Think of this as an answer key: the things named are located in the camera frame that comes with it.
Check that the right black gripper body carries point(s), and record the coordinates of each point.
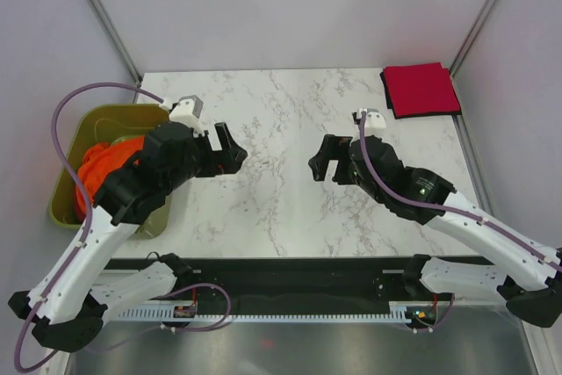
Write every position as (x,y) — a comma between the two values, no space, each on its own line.
(368,185)

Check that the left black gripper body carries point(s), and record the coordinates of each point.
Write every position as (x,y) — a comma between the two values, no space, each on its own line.
(201,153)

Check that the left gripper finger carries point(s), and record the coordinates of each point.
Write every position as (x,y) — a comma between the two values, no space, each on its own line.
(224,167)
(230,149)

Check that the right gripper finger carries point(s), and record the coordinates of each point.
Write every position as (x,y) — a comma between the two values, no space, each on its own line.
(319,168)
(333,148)

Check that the orange t shirt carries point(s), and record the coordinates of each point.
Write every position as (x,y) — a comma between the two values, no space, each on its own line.
(105,157)

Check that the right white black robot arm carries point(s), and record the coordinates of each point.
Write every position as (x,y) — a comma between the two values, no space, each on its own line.
(519,273)

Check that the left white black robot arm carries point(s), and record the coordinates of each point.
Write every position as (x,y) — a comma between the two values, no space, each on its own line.
(66,311)

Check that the folded red t shirt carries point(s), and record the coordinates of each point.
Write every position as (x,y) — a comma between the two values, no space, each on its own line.
(421,88)

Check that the olive green plastic bin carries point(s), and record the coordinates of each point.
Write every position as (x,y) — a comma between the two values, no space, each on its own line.
(106,123)

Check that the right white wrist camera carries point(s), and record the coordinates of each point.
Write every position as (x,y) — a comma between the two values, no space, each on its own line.
(374,124)

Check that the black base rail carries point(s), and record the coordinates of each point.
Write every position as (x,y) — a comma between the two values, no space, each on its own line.
(333,285)

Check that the white slotted cable duct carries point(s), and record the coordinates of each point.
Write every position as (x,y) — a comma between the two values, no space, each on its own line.
(166,312)

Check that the left aluminium frame post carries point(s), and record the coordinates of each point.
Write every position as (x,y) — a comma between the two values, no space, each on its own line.
(118,45)

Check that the aluminium frame post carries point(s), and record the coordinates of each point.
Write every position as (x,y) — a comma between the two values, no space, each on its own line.
(475,30)
(118,45)

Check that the right aluminium frame post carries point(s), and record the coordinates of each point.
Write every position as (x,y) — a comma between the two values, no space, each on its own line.
(475,30)

